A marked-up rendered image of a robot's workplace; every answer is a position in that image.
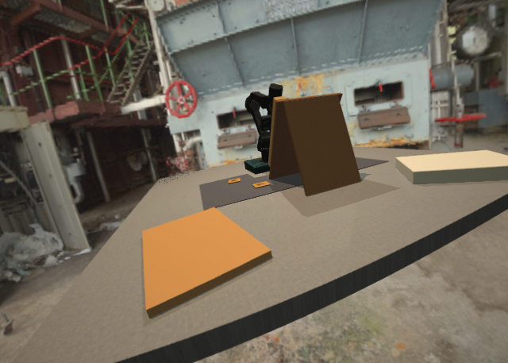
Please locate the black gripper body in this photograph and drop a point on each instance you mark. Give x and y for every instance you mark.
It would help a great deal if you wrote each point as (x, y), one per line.
(264, 122)

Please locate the orange flat square slab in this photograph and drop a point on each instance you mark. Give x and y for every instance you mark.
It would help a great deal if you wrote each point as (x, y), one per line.
(193, 254)

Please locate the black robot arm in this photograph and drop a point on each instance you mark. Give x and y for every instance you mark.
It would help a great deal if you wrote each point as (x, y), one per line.
(253, 103)

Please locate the brown a-frame board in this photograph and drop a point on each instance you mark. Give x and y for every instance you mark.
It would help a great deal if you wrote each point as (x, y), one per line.
(309, 136)

